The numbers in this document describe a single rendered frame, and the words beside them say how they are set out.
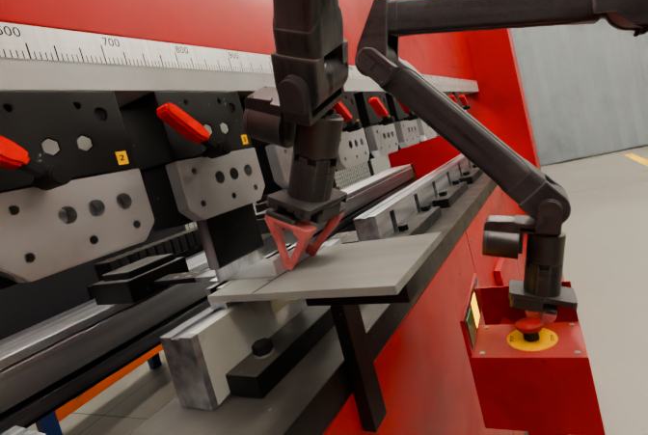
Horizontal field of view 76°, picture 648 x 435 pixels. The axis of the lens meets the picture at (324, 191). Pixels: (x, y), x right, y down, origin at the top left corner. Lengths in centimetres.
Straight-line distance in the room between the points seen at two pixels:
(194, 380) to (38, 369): 26
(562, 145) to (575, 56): 140
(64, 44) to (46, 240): 20
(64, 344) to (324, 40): 58
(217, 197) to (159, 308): 34
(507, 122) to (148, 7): 224
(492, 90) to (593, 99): 542
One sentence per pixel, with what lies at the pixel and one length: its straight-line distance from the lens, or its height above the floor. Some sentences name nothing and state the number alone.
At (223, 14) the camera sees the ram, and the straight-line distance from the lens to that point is 69.
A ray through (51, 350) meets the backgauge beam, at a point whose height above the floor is 97.
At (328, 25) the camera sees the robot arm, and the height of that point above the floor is 126.
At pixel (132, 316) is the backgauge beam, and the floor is 95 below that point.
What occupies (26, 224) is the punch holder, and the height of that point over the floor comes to 115.
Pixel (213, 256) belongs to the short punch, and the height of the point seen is 104.
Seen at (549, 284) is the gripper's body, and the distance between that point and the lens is 79.
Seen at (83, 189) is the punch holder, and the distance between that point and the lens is 46.
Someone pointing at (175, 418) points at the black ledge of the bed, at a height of 88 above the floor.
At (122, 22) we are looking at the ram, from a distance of 56.
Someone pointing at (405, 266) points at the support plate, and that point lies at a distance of 46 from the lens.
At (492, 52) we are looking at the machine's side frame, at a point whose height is 145.
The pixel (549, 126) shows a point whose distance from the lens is 790.
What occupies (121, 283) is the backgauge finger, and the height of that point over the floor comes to 102.
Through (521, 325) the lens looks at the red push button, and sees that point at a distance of 73.
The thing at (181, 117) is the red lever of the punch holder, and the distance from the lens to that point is 50.
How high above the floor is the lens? 114
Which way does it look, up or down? 5 degrees down
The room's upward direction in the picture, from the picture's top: 15 degrees counter-clockwise
